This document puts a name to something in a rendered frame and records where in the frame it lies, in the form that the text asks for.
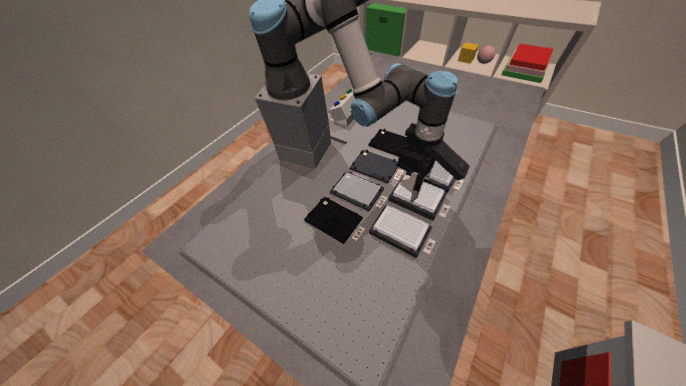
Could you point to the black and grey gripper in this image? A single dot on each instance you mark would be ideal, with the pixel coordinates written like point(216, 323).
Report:
point(413, 157)

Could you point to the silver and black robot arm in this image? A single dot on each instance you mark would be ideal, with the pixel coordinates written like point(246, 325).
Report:
point(278, 25)

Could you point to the grey operator panel with coloured keys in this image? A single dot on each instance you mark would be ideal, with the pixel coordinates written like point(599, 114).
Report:
point(341, 109)

